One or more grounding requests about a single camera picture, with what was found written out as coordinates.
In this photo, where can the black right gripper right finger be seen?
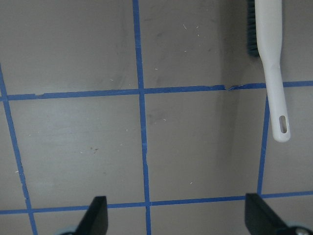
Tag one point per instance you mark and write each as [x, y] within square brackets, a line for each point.
[260, 219]

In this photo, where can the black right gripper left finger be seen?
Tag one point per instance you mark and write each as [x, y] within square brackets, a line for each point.
[95, 220]

